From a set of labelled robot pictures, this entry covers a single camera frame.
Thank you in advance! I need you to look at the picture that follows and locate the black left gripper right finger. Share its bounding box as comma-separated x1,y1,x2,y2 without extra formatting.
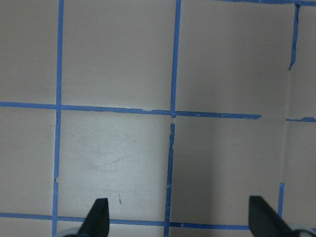
248,196,300,237

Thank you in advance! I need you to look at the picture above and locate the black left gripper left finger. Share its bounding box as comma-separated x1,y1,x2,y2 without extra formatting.
77,198,110,237

